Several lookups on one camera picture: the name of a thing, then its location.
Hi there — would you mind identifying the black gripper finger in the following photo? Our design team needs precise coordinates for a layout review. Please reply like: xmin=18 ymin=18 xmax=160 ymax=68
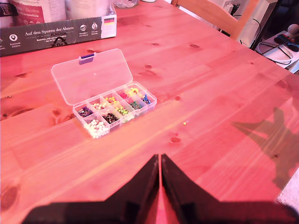
xmin=102 ymin=154 xmax=160 ymax=224
xmin=161 ymin=154 xmax=221 ymax=224

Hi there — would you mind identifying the pale rug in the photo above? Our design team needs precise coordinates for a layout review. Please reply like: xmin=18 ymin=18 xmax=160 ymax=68
xmin=277 ymin=167 xmax=299 ymax=212

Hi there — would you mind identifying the clear plastic pin box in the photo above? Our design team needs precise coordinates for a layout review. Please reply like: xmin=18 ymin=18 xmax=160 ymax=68
xmin=50 ymin=48 xmax=157 ymax=140

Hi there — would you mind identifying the grey cardboard can tray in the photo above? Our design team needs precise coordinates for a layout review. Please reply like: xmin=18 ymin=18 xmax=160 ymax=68
xmin=0 ymin=16 xmax=117 ymax=58

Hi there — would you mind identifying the wooden chair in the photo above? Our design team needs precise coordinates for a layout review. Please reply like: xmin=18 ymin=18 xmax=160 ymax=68
xmin=171 ymin=0 xmax=260 ymax=41

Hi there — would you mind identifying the dark blue black item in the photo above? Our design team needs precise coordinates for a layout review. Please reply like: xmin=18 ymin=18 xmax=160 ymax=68
xmin=274 ymin=34 xmax=299 ymax=52

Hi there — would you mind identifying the round wooden knob figure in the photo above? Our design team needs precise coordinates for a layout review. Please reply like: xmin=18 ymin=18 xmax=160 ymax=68
xmin=286 ymin=24 xmax=299 ymax=40

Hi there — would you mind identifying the white cabinet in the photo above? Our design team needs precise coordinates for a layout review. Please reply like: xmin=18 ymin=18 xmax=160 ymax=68
xmin=221 ymin=0 xmax=278 ymax=49

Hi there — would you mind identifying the tin can black label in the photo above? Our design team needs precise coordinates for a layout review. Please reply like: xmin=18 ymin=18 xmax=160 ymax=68
xmin=0 ymin=0 xmax=19 ymax=29

